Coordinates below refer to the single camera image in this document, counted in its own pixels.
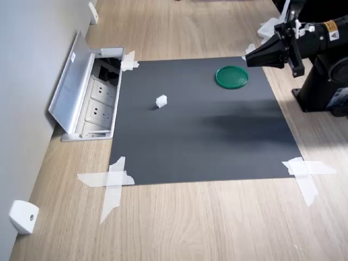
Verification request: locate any round green plastic lid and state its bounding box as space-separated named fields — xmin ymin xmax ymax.
xmin=215 ymin=65 xmax=249 ymax=90

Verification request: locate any white plastic stand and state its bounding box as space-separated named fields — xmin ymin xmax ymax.
xmin=257 ymin=0 xmax=293 ymax=46

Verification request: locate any dark grey table mat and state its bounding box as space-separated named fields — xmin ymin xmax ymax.
xmin=109 ymin=56 xmax=303 ymax=186

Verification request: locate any grey partition panel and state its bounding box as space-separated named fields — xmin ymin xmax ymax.
xmin=0 ymin=0 xmax=98 ymax=261

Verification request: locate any small white table bracket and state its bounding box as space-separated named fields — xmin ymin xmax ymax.
xmin=8 ymin=200 xmax=40 ymax=235
xmin=88 ymin=2 xmax=99 ymax=25

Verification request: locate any silver cable duct with sockets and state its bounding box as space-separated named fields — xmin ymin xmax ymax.
xmin=48 ymin=29 xmax=126 ymax=142

